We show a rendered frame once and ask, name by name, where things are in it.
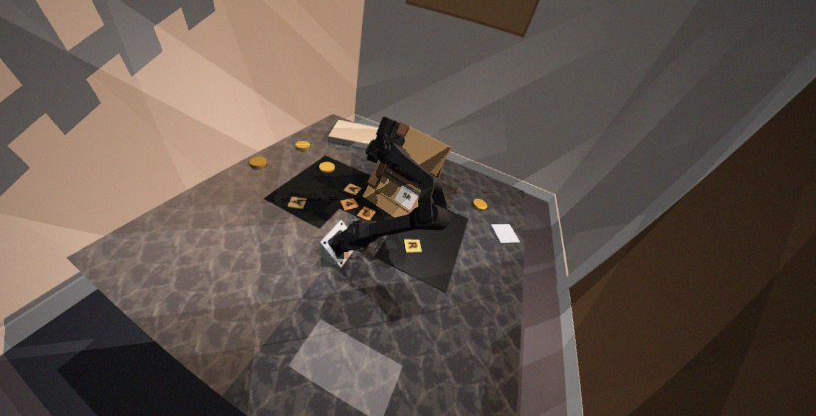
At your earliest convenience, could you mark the beige flat slab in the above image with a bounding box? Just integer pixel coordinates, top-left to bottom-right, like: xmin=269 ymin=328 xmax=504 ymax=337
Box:
xmin=491 ymin=224 xmax=520 ymax=244

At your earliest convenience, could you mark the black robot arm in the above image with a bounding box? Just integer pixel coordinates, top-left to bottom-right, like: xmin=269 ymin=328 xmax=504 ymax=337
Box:
xmin=328 ymin=117 xmax=450 ymax=257

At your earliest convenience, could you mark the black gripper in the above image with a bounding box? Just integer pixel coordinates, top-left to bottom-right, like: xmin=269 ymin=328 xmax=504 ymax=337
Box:
xmin=365 ymin=139 xmax=409 ymax=176

